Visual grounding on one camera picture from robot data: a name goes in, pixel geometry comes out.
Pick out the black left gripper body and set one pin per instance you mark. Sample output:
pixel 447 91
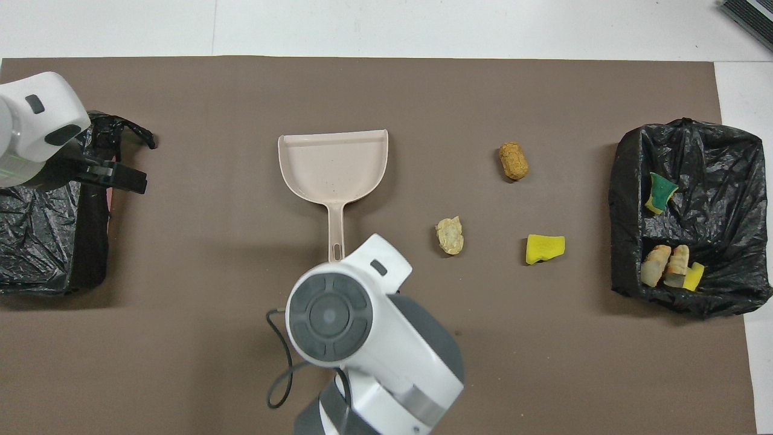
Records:
pixel 66 172

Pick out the beige plastic dustpan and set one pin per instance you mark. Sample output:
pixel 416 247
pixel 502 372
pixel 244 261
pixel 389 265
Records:
pixel 332 169

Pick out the pale bread chunk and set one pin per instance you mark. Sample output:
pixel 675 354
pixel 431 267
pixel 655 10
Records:
pixel 450 235

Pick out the brown corn cob piece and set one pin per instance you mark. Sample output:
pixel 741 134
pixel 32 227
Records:
pixel 514 161

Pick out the yellow sponge piece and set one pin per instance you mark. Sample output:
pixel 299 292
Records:
pixel 661 193
pixel 543 249
pixel 694 277

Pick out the torn crusty bread piece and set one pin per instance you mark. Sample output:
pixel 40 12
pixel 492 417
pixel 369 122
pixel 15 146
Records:
pixel 655 266
pixel 677 263

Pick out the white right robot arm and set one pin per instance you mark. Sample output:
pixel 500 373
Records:
pixel 374 338

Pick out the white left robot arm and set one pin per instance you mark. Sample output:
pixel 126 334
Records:
pixel 36 121

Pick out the black bag lined pink bin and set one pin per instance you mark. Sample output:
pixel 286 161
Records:
pixel 36 241

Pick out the brown table mat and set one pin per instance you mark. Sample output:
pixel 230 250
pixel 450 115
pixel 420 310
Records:
pixel 181 362

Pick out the grey ribbed device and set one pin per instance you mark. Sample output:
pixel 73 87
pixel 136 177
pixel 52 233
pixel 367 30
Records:
pixel 755 18

